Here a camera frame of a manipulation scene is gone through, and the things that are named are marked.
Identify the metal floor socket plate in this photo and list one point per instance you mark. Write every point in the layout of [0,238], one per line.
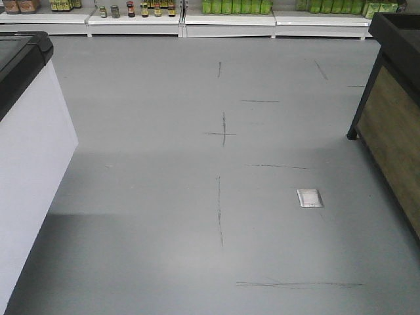
[310,198]

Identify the white store shelving unit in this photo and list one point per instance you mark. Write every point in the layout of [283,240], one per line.
[110,18]

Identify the white chest freezer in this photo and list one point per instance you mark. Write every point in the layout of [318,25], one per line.
[38,140]

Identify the black wooden produce stand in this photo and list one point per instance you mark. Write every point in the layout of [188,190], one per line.
[387,117]

